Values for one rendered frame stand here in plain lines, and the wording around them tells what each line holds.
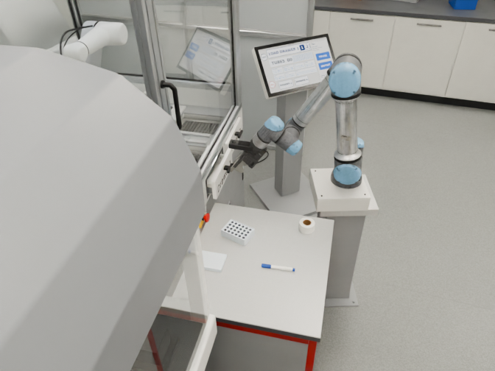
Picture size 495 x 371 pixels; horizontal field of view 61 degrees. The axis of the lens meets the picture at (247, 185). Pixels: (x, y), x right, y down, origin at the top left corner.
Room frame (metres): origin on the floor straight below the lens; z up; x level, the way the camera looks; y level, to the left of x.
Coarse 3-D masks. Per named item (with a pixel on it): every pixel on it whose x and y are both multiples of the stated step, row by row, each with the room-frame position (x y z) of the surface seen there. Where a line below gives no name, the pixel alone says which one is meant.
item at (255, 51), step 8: (296, 40) 2.56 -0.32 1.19; (304, 40) 2.58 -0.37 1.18; (328, 40) 2.63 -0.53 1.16; (256, 48) 2.45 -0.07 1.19; (264, 48) 2.46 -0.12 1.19; (256, 56) 2.42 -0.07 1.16; (256, 64) 2.41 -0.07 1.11; (264, 80) 2.33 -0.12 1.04; (264, 88) 2.31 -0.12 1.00; (296, 88) 2.35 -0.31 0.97; (304, 88) 2.37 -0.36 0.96; (312, 88) 2.43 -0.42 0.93; (272, 96) 2.28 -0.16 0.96
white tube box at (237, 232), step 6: (228, 222) 1.38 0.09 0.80; (234, 222) 1.38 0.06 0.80; (222, 228) 1.34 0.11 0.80; (228, 228) 1.34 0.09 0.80; (234, 228) 1.34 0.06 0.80; (240, 228) 1.34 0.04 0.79; (246, 228) 1.34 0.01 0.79; (252, 228) 1.34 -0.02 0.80; (222, 234) 1.32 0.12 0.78; (228, 234) 1.31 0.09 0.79; (234, 234) 1.30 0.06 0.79; (240, 234) 1.30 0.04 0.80; (246, 234) 1.30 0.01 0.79; (252, 234) 1.32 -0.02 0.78; (234, 240) 1.29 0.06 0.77; (240, 240) 1.27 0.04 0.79; (246, 240) 1.27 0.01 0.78
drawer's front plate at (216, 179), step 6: (228, 150) 1.76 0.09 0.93; (228, 156) 1.73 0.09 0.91; (222, 162) 1.66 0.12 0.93; (228, 162) 1.73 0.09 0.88; (222, 168) 1.63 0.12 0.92; (216, 174) 1.56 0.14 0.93; (222, 174) 1.62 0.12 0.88; (216, 180) 1.53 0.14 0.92; (216, 186) 1.52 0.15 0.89; (216, 192) 1.51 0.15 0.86; (216, 198) 1.51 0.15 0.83
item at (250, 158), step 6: (252, 144) 1.59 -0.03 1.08; (258, 150) 1.57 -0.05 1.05; (264, 150) 1.59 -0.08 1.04; (240, 156) 1.59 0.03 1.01; (246, 156) 1.59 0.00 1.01; (252, 156) 1.59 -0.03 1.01; (258, 156) 1.59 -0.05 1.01; (246, 162) 1.60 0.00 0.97; (252, 162) 1.59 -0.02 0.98; (252, 168) 1.58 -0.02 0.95
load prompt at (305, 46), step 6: (306, 42) 2.57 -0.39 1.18; (276, 48) 2.49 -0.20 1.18; (282, 48) 2.50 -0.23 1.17; (288, 48) 2.51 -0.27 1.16; (294, 48) 2.52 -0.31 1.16; (300, 48) 2.53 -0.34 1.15; (306, 48) 2.55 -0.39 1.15; (270, 54) 2.45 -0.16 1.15; (276, 54) 2.46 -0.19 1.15; (282, 54) 2.47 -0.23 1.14
